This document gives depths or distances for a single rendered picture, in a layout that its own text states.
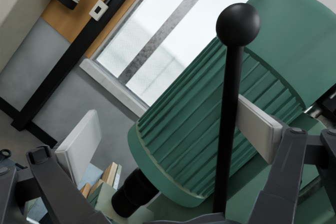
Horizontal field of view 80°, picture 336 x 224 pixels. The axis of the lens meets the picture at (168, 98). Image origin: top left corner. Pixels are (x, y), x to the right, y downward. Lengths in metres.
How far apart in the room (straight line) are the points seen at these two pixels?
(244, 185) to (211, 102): 0.15
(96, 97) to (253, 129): 1.67
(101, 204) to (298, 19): 0.41
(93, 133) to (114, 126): 1.63
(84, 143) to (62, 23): 1.71
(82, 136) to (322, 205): 0.35
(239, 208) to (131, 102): 1.38
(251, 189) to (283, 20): 0.24
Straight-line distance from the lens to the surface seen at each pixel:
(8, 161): 0.49
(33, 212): 0.58
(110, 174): 0.69
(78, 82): 1.83
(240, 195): 0.36
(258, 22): 0.18
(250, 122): 0.17
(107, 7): 1.64
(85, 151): 0.17
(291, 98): 0.29
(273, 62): 0.27
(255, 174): 0.35
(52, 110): 2.00
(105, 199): 0.43
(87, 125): 0.18
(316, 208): 0.41
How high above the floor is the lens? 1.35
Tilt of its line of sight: 11 degrees down
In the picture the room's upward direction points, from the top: 43 degrees clockwise
